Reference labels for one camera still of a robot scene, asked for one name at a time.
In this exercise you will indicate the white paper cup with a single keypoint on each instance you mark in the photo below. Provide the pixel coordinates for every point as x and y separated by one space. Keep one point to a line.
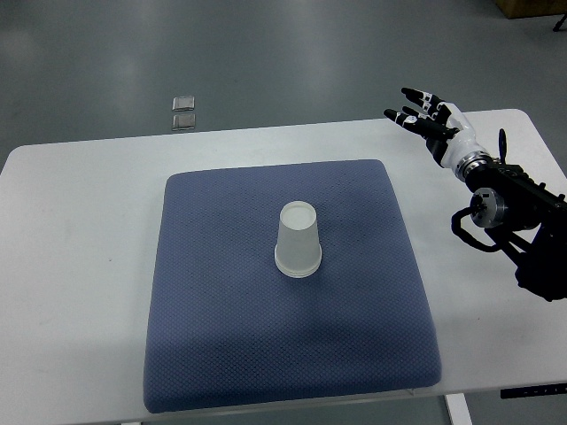
298 253

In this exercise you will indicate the upper metal floor plate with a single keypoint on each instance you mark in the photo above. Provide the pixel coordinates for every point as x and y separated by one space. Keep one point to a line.
182 104

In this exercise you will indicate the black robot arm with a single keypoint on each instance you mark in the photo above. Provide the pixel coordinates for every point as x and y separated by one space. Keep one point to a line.
512 213

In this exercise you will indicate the black table control panel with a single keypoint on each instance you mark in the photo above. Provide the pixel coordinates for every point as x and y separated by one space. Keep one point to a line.
534 391

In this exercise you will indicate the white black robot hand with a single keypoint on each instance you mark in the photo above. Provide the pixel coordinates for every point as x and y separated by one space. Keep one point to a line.
449 137

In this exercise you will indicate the brown cardboard box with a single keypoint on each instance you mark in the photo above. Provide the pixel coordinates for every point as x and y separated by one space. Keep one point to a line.
519 9

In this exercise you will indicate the white table leg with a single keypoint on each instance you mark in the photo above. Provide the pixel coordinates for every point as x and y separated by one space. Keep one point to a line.
457 409

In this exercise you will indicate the blue grey cushion mat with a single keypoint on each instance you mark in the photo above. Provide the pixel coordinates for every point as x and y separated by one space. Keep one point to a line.
227 328

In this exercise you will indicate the black tripod leg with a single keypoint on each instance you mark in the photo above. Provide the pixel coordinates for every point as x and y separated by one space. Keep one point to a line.
559 24

